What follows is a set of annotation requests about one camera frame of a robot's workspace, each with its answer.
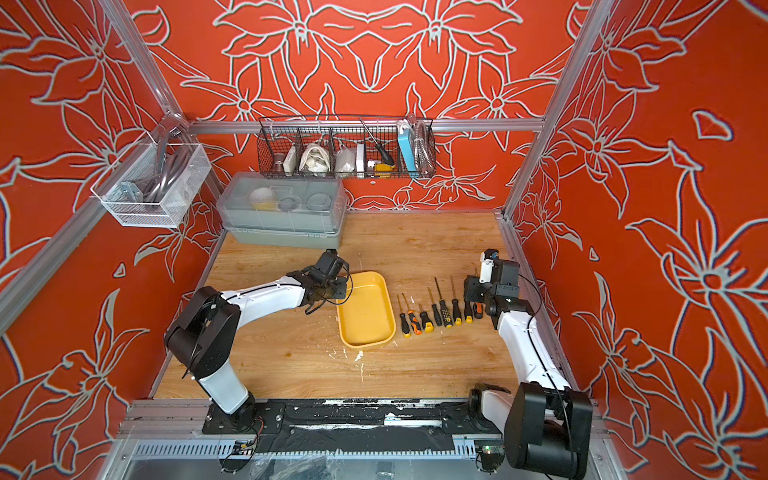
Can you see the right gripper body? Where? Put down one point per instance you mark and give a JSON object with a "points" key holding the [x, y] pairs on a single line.
{"points": [[480, 292]]}

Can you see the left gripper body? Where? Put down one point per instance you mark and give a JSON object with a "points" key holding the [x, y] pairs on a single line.
{"points": [[336, 290]]}

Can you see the yellow plastic tray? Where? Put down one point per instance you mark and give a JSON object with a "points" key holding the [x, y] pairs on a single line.
{"points": [[365, 317]]}

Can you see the slim black screwdriver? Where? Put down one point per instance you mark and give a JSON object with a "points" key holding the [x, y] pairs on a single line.
{"points": [[435, 309]]}

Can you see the stubby black yellow screwdriver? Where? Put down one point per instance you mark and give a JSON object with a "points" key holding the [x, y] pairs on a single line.
{"points": [[427, 325]]}

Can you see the orange handled screwdriver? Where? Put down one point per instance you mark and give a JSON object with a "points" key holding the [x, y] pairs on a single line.
{"points": [[415, 326]]}

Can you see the long black yellow screwdriver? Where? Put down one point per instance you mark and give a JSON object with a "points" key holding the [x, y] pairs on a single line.
{"points": [[456, 309]]}

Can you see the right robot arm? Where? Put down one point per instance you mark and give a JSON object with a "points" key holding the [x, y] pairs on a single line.
{"points": [[546, 424]]}

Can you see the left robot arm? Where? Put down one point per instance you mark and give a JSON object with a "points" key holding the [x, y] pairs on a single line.
{"points": [[202, 336]]}

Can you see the grey lidded storage box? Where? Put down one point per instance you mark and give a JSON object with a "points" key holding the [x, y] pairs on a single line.
{"points": [[300, 212]]}

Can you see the light blue box in basket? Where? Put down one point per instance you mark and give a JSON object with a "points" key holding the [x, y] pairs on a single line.
{"points": [[405, 137]]}

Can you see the white cloth in basket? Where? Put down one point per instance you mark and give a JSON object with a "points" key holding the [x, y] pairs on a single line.
{"points": [[315, 159]]}

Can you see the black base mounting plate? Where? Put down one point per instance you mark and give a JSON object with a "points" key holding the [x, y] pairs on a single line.
{"points": [[448, 415]]}

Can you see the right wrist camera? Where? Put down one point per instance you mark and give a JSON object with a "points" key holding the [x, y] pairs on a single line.
{"points": [[487, 265]]}

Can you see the black wire wall basket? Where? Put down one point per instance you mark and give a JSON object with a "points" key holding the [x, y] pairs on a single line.
{"points": [[281, 142]]}

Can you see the screwdriver in wall basket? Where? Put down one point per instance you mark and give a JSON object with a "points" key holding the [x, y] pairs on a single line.
{"points": [[385, 155]]}

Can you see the clear plastic wall bin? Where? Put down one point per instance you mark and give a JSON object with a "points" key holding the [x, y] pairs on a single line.
{"points": [[153, 183]]}

